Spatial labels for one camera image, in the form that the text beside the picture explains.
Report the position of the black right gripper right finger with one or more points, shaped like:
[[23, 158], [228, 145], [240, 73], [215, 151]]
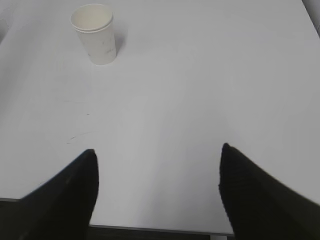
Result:
[[259, 207]]

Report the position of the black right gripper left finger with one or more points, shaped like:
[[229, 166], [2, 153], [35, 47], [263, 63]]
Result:
[[60, 209]]

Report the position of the white paper cup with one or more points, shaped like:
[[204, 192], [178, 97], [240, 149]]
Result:
[[93, 24]]

